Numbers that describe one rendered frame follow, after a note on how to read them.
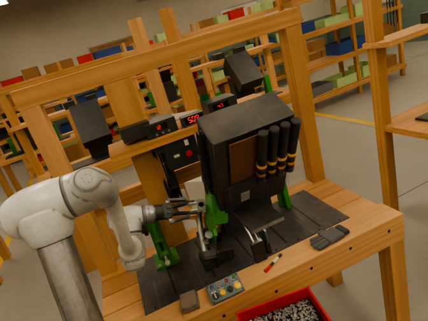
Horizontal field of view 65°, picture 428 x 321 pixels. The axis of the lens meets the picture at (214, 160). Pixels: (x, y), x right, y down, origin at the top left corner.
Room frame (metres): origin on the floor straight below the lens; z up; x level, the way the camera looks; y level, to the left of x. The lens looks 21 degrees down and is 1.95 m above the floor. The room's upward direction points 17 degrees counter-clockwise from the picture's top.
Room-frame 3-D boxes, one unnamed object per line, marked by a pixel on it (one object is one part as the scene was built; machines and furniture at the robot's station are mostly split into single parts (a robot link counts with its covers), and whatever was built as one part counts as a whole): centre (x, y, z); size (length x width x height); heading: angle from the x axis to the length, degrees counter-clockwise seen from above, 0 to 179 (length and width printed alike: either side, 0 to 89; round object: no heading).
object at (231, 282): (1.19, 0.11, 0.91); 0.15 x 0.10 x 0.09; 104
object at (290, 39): (1.82, 0.07, 1.36); 1.49 x 0.09 x 0.97; 104
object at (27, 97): (1.82, 0.07, 1.89); 1.50 x 0.09 x 0.09; 104
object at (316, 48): (10.91, -3.98, 0.37); 1.20 x 0.81 x 0.74; 109
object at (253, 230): (1.45, -0.10, 1.11); 0.39 x 0.16 x 0.03; 14
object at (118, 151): (1.78, 0.06, 1.52); 0.90 x 0.25 x 0.04; 104
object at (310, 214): (1.53, 0.00, 0.89); 1.10 x 0.42 x 0.02; 104
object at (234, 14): (9.44, -1.80, 1.12); 3.22 x 0.55 x 2.23; 107
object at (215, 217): (1.45, 0.06, 1.17); 0.13 x 0.12 x 0.20; 104
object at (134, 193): (1.88, 0.09, 1.23); 1.30 x 0.05 x 0.09; 104
